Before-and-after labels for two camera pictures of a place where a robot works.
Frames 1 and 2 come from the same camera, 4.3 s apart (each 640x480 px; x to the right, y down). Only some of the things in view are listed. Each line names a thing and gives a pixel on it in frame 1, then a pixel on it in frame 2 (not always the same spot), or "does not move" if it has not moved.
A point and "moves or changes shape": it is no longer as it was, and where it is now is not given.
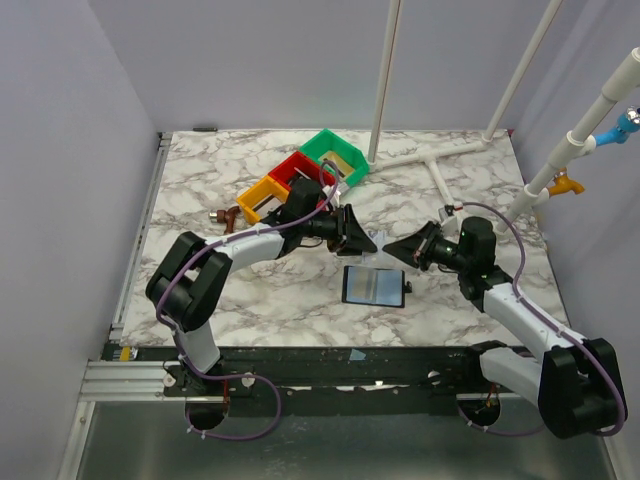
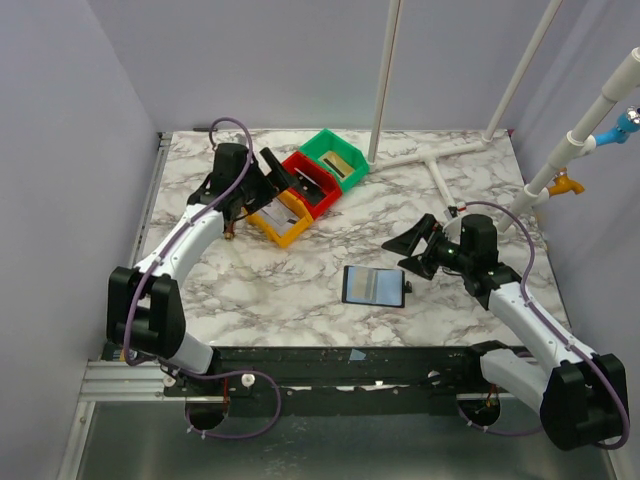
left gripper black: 349,238 to 269,189
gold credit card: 343,168 does not move
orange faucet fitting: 563,184 does not move
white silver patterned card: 379,257 moves or changes shape
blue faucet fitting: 628,123 does not move
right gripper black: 423,250 does not move
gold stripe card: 365,281 moves or changes shape
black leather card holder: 375,286 does not move
